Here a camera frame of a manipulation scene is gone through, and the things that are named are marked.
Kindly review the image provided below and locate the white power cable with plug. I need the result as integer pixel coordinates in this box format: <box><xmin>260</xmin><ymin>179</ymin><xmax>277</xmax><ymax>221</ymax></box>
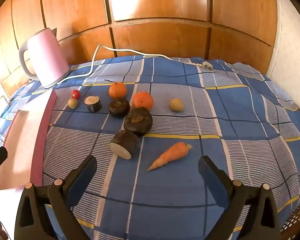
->
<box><xmin>56</xmin><ymin>44</ymin><xmax>220</xmax><ymax>84</ymax></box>

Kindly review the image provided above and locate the orange with stem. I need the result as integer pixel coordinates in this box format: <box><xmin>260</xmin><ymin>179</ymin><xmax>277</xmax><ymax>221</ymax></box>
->
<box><xmin>104</xmin><ymin>79</ymin><xmax>127</xmax><ymax>99</ymax></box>

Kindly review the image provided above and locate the woven rattan furniture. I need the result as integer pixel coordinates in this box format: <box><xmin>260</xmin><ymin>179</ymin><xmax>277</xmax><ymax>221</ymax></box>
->
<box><xmin>281</xmin><ymin>202</ymin><xmax>300</xmax><ymax>240</ymax></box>

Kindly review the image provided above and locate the blue checked cloth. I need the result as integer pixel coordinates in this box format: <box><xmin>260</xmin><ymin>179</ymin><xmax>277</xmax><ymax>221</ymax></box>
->
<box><xmin>0</xmin><ymin>55</ymin><xmax>300</xmax><ymax>240</ymax></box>

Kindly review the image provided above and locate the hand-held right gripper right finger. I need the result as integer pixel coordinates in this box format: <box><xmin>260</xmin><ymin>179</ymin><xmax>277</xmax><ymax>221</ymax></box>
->
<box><xmin>198</xmin><ymin>155</ymin><xmax>282</xmax><ymax>240</ymax></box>

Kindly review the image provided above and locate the pink electric kettle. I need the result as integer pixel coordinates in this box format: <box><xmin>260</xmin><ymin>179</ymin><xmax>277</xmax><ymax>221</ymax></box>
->
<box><xmin>19</xmin><ymin>27</ymin><xmax>72</xmax><ymax>89</ymax></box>

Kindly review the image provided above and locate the wooden panelled wardrobe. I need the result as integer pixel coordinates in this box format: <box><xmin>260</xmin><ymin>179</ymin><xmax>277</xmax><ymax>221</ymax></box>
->
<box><xmin>0</xmin><ymin>0</ymin><xmax>278</xmax><ymax>100</ymax></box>

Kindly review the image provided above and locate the pink shallow box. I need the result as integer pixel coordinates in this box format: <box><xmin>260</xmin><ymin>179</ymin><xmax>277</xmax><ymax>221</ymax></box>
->
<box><xmin>0</xmin><ymin>90</ymin><xmax>58</xmax><ymax>190</ymax></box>

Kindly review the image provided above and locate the orange carrot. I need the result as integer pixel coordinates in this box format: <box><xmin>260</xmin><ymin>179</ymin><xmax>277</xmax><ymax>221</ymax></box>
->
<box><xmin>147</xmin><ymin>142</ymin><xmax>193</xmax><ymax>172</ymax></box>

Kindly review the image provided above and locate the large yellow potato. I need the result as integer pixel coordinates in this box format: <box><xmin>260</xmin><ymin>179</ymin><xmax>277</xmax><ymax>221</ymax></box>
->
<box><xmin>170</xmin><ymin>98</ymin><xmax>184</xmax><ymax>112</ymax></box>

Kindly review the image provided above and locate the large cut dark root chunk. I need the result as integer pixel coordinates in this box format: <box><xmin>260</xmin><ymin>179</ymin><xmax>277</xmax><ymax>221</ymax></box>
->
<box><xmin>109</xmin><ymin>130</ymin><xmax>139</xmax><ymax>160</ymax></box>

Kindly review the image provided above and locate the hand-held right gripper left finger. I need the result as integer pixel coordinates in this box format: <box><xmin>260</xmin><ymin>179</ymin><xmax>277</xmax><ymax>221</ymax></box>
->
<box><xmin>14</xmin><ymin>155</ymin><xmax>98</xmax><ymax>240</ymax></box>

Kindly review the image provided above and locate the small cut dark root chunk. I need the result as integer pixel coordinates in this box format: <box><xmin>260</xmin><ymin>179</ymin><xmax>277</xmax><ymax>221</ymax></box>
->
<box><xmin>84</xmin><ymin>96</ymin><xmax>102</xmax><ymax>113</ymax></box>

